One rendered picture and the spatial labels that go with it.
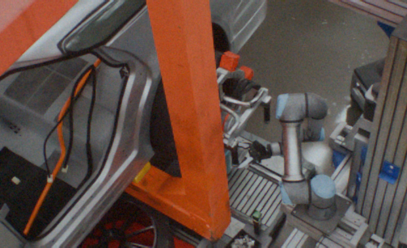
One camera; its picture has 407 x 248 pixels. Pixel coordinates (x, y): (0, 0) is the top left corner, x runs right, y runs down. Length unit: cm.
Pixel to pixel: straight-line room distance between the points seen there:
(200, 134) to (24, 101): 133
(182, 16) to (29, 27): 71
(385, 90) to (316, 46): 252
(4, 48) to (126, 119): 174
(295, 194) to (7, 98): 170
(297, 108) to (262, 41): 214
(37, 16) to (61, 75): 212
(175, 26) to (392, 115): 101
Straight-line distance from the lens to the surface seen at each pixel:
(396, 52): 265
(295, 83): 503
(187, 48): 246
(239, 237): 375
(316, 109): 324
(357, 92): 482
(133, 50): 319
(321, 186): 332
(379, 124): 298
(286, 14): 551
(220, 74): 364
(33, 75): 397
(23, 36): 180
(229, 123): 370
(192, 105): 273
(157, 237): 383
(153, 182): 380
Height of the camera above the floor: 388
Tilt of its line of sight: 53 degrees down
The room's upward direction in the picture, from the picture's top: 8 degrees counter-clockwise
